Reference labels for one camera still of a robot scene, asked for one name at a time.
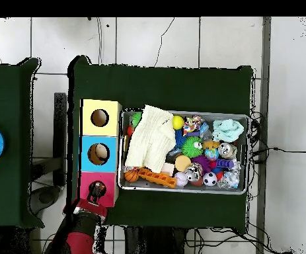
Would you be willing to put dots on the silver drink can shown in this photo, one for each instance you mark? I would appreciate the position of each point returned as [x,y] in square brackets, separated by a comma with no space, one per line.
[227,150]

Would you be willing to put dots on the small globe ball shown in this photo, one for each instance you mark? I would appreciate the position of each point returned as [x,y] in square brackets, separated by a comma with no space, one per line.
[211,154]

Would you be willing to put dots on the colourful patterned cloth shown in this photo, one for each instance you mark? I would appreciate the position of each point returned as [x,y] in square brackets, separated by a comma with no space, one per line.
[191,124]

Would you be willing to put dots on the purple bumpy ball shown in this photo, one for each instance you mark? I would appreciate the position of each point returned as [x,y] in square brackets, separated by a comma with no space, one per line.
[201,162]

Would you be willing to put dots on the light blue cloth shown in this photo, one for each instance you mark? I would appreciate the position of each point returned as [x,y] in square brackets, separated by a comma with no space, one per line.
[226,131]

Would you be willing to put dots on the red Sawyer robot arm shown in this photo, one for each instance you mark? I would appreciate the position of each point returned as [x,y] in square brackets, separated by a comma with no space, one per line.
[78,243]

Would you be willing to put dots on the orange striped tiger plush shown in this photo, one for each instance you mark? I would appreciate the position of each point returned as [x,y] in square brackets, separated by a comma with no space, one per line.
[98,187]

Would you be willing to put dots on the small soccer ball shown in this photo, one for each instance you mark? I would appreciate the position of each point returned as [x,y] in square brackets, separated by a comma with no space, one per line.
[210,179]

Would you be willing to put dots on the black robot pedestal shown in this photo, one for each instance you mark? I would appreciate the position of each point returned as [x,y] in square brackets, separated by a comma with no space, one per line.
[155,243]

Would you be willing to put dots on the yellow ball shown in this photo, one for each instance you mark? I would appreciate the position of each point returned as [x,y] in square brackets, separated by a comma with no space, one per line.
[178,122]

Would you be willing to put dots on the dark green table cloth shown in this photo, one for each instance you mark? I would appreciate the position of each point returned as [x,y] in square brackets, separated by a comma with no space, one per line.
[155,87]
[12,158]

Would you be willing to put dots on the clear mesh bin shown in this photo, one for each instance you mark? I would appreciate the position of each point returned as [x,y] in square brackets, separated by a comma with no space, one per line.
[208,191]

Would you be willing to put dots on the cream knitted cloth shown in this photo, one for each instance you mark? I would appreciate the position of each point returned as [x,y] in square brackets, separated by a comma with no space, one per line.
[150,140]

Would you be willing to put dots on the wooden box with three holes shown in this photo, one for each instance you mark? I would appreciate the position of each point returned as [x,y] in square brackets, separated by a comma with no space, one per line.
[109,158]

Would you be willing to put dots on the green spiky toy with eyes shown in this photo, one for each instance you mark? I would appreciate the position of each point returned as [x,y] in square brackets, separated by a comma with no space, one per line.
[191,146]

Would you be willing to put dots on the orange plastic block tray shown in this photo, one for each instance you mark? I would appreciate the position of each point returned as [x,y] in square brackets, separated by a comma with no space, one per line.
[158,178]

